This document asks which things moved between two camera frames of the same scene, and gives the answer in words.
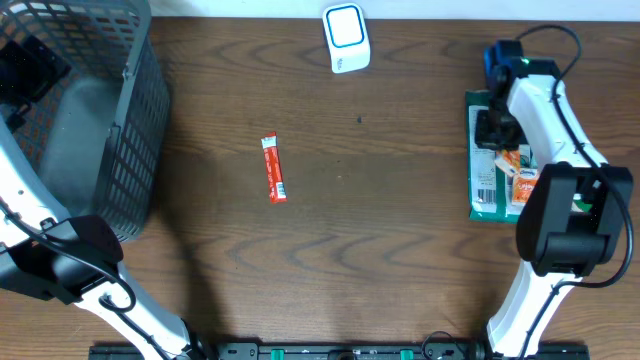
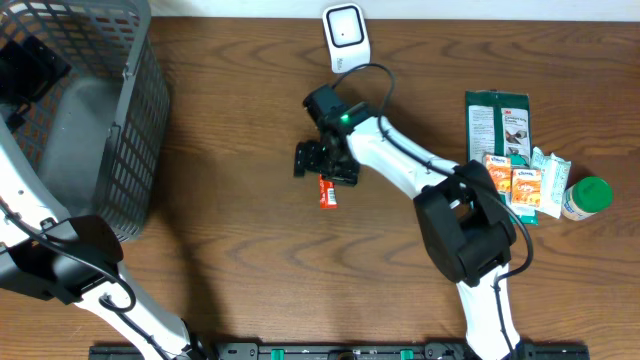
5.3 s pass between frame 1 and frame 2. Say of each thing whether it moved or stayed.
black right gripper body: moved
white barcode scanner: stayed
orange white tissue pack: stayed
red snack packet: moved
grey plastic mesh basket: stayed
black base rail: stayed
